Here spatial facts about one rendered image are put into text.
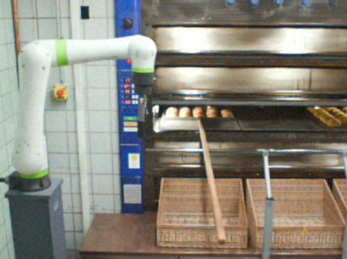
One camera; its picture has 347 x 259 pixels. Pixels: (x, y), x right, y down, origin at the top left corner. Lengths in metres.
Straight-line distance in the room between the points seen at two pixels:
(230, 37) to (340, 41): 0.72
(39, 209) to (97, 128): 1.13
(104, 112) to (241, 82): 0.94
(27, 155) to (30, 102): 0.21
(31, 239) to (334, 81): 2.09
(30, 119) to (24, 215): 0.49
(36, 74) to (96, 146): 1.40
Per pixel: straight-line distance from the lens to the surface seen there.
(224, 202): 3.04
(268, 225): 2.56
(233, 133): 2.95
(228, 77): 2.88
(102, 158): 3.05
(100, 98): 2.94
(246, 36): 2.87
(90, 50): 1.87
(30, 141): 1.77
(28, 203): 2.01
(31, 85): 1.72
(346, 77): 3.06
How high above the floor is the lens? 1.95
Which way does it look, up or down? 15 degrees down
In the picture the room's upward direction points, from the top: straight up
